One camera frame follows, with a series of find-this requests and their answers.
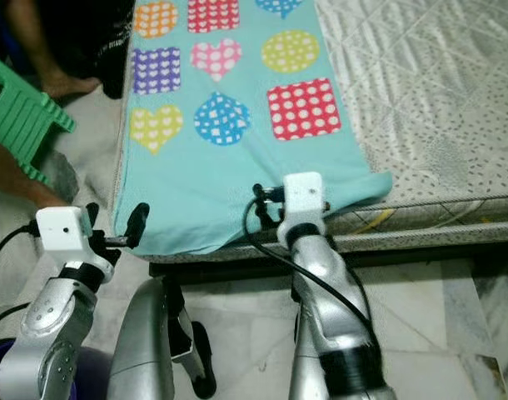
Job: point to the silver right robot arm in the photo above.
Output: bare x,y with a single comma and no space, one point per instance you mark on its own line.
337,308

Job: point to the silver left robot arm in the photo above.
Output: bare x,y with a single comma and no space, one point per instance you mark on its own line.
50,333

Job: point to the teal blanket with colourful shapes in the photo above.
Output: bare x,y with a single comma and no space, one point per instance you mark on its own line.
204,183

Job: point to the person's bare leg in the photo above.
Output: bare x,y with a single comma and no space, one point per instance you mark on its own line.
17,179
37,50

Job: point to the silver left robot leg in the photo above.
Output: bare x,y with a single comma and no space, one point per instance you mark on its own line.
146,342

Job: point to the silver robot leg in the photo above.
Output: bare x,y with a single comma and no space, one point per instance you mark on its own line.
146,342
300,375

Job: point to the green plastic stool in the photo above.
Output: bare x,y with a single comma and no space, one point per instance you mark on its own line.
21,117

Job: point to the black patterned garment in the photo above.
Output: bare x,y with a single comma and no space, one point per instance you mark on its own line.
108,50

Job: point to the silver right robot leg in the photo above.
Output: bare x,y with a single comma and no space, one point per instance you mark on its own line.
300,375

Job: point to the white quilted mattress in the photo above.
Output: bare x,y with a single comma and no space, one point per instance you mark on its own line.
437,83

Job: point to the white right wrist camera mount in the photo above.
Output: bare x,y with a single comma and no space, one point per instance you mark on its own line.
304,200

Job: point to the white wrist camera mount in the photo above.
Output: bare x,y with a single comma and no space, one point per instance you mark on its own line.
304,200
62,229

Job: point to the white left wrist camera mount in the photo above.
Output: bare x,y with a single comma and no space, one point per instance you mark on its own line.
62,229

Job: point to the dark bed frame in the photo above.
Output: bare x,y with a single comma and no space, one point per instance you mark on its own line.
437,260

